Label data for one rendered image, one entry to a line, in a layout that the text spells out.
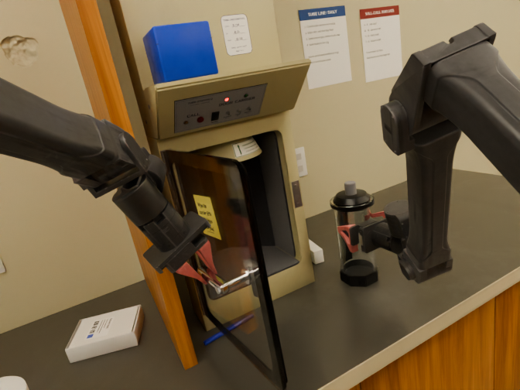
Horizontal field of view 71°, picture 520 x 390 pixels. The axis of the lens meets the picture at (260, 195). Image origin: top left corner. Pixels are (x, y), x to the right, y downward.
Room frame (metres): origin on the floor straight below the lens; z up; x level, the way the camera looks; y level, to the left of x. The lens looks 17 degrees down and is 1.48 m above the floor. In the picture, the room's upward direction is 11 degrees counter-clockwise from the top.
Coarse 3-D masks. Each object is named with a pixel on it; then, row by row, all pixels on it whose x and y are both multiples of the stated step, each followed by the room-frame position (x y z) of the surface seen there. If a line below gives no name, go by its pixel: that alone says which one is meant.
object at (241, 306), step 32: (192, 160) 0.61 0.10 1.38; (224, 160) 0.50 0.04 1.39; (192, 192) 0.64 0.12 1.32; (224, 192) 0.52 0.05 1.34; (224, 224) 0.54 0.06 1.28; (224, 256) 0.57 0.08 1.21; (256, 256) 0.47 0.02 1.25; (256, 288) 0.49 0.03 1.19; (224, 320) 0.63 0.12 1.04; (256, 320) 0.51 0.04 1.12; (256, 352) 0.53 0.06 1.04
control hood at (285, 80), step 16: (272, 64) 0.74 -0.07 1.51; (288, 64) 0.75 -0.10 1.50; (304, 64) 0.77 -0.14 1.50; (176, 80) 0.66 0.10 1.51; (192, 80) 0.67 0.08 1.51; (208, 80) 0.68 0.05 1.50; (224, 80) 0.70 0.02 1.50; (240, 80) 0.71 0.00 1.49; (256, 80) 0.73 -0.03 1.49; (272, 80) 0.75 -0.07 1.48; (288, 80) 0.78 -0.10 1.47; (160, 96) 0.65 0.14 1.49; (176, 96) 0.67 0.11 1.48; (192, 96) 0.69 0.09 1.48; (272, 96) 0.79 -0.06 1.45; (288, 96) 0.81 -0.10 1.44; (160, 112) 0.68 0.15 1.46; (272, 112) 0.83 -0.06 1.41; (160, 128) 0.70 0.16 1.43
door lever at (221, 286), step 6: (198, 270) 0.55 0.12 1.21; (204, 270) 0.54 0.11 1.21; (210, 270) 0.54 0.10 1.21; (246, 270) 0.51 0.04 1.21; (204, 276) 0.53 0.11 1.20; (210, 276) 0.51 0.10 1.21; (216, 276) 0.51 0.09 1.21; (240, 276) 0.50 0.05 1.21; (246, 276) 0.50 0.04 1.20; (210, 282) 0.51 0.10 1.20; (216, 282) 0.49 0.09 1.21; (222, 282) 0.49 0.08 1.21; (228, 282) 0.49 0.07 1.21; (234, 282) 0.49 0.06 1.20; (240, 282) 0.50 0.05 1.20; (246, 282) 0.51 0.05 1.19; (216, 288) 0.48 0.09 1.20; (222, 288) 0.48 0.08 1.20; (228, 288) 0.48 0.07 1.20
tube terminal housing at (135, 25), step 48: (144, 0) 0.76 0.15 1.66; (192, 0) 0.80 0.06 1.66; (240, 0) 0.84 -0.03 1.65; (144, 48) 0.75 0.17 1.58; (144, 96) 0.75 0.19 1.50; (192, 144) 0.77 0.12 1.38; (288, 144) 0.87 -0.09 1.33; (288, 192) 0.89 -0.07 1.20; (192, 288) 0.78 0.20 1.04; (288, 288) 0.84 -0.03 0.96
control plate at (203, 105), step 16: (208, 96) 0.70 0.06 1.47; (224, 96) 0.72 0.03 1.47; (240, 96) 0.74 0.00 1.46; (256, 96) 0.76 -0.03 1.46; (176, 112) 0.69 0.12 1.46; (192, 112) 0.71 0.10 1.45; (208, 112) 0.73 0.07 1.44; (224, 112) 0.75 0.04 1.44; (240, 112) 0.77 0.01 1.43; (256, 112) 0.80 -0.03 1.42; (176, 128) 0.72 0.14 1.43; (192, 128) 0.74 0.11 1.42
